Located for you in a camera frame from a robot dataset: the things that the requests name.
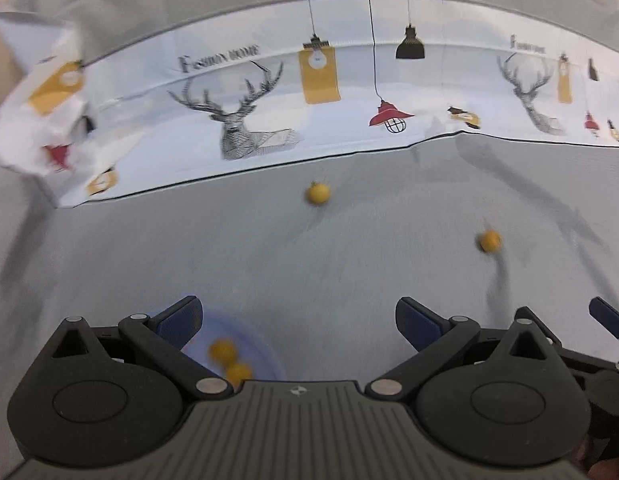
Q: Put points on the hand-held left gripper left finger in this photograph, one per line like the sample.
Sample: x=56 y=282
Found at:
x=182 y=319

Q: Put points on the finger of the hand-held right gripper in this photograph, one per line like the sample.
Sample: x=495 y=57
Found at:
x=608 y=318
x=552 y=336

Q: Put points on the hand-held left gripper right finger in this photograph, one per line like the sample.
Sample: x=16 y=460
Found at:
x=419 y=324

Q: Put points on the small yellow fruit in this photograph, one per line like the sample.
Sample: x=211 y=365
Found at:
x=223 y=350
x=318 y=193
x=238 y=373
x=489 y=241

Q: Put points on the light blue plate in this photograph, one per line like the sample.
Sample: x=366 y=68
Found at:
x=262 y=355

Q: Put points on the white deer printed cloth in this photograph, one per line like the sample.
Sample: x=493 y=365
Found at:
x=349 y=125

